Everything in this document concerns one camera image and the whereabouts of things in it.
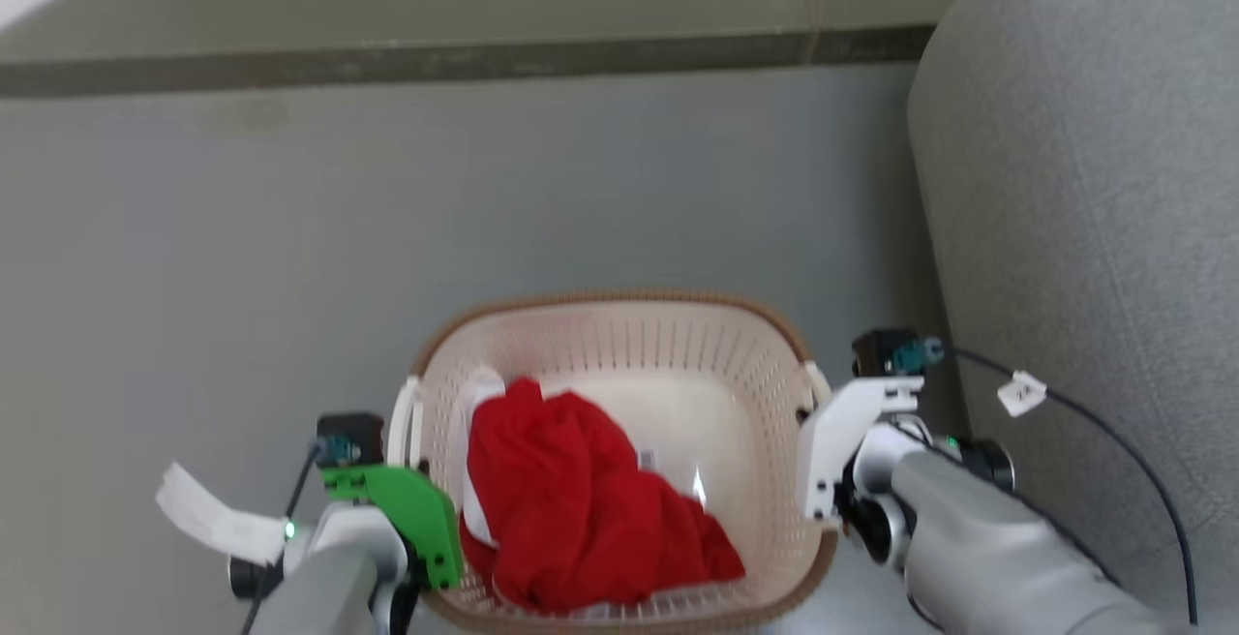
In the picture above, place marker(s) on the red garment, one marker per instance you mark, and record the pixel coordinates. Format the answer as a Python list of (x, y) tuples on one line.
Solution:
[(571, 499)]

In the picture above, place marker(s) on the cream plastic laundry basket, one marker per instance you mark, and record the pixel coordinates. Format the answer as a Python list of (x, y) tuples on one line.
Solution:
[(629, 345)]

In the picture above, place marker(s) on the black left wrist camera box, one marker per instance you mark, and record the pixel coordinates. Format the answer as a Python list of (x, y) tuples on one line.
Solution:
[(350, 437)]

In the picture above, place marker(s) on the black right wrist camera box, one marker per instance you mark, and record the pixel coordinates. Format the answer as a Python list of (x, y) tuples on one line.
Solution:
[(886, 352)]

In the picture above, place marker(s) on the grey fabric sofa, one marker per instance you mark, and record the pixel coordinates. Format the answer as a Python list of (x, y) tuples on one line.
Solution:
[(1113, 180)]

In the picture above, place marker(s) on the raised concrete step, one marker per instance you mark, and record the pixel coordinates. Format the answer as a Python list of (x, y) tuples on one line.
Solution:
[(436, 6)]

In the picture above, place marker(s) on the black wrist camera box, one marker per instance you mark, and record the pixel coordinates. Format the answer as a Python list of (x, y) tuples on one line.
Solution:
[(350, 437), (886, 352)]

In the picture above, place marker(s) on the white garment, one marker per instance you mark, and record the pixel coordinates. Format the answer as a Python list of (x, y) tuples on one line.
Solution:
[(481, 389)]

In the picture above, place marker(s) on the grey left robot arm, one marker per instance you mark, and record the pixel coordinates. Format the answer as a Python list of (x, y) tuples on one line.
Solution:
[(329, 577)]

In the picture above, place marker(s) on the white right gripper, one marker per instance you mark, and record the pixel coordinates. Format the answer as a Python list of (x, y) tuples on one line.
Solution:
[(832, 432)]

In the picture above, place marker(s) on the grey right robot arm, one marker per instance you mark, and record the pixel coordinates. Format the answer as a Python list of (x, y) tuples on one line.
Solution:
[(978, 548)]

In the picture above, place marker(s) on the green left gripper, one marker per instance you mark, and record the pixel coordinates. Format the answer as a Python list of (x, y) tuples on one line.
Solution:
[(416, 509)]

